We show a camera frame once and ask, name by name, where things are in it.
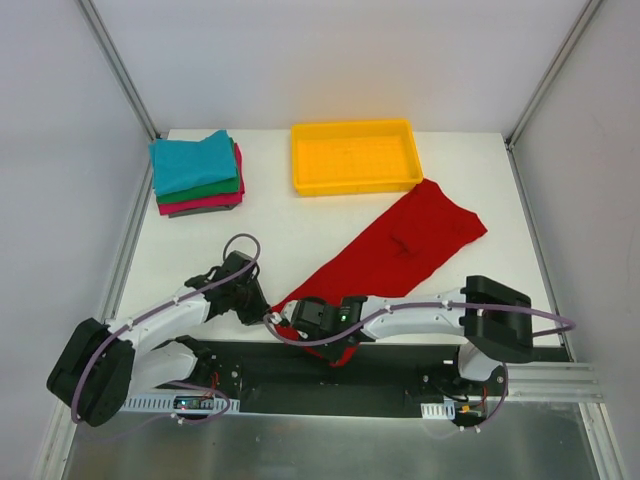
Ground folded magenta t shirt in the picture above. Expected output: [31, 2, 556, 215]
[158, 143, 247, 217]

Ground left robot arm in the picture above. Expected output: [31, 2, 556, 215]
[46, 251, 270, 427]

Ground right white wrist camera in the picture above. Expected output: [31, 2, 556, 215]
[263, 312, 291, 328]

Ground aluminium frame post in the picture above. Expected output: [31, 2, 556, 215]
[505, 0, 605, 151]
[76, 0, 162, 141]

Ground right aluminium frame post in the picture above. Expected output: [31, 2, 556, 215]
[505, 0, 605, 151]

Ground folded teal t shirt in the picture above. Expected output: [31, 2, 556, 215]
[149, 130, 238, 196]

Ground left aluminium frame post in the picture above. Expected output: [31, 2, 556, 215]
[76, 0, 162, 141]

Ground right white cable duct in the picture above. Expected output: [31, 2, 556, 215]
[420, 401, 456, 421]

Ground folded grey t shirt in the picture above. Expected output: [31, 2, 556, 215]
[168, 203, 240, 218]

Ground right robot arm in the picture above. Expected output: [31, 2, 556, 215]
[280, 275, 533, 395]

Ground left white cable duct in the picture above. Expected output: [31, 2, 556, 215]
[121, 393, 240, 415]

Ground folded green t shirt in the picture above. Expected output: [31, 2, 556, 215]
[155, 141, 241, 205]

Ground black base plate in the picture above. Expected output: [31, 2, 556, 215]
[94, 337, 511, 417]

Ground white cable duct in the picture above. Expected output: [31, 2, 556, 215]
[121, 393, 240, 415]
[420, 401, 456, 421]

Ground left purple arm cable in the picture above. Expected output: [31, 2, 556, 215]
[72, 232, 264, 425]

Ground red t shirt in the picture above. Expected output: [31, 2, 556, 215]
[273, 178, 489, 369]

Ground aluminium front rail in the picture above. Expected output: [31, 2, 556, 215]
[507, 362, 604, 403]

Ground yellow plastic bin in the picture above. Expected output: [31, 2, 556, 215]
[290, 119, 423, 196]

